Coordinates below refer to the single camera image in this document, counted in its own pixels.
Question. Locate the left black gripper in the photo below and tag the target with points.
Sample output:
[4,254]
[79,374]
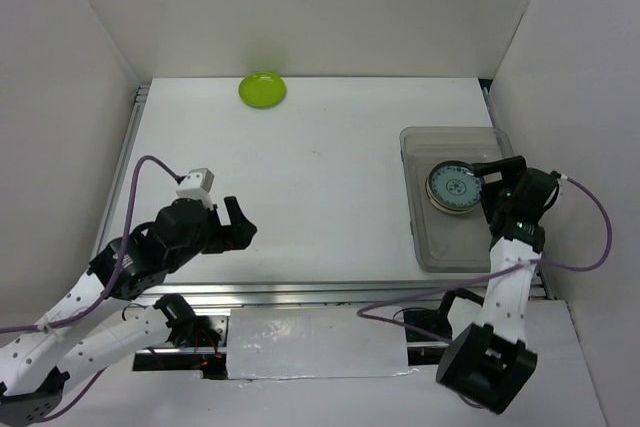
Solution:
[241,230]

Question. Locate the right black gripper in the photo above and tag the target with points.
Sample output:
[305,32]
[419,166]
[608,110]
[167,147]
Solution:
[513,170]

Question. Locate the small blue floral plate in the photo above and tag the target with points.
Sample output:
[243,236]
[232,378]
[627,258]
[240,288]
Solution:
[454,184]

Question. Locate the green plate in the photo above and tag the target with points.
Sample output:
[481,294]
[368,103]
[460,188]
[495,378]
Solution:
[262,90]

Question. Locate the yellow patterned plate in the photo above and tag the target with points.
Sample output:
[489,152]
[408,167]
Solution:
[448,209]

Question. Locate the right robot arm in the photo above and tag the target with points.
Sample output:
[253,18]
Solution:
[489,363]

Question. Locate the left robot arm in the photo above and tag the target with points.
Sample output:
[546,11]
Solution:
[38,368]

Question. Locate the clear plastic bin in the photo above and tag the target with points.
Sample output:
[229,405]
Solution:
[444,243]

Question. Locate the white taped cover panel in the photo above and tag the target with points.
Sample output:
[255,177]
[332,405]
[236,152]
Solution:
[310,343]

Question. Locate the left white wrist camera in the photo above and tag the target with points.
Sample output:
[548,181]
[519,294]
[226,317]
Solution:
[197,185]

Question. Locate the aluminium rail frame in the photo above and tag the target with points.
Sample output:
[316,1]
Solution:
[320,175]

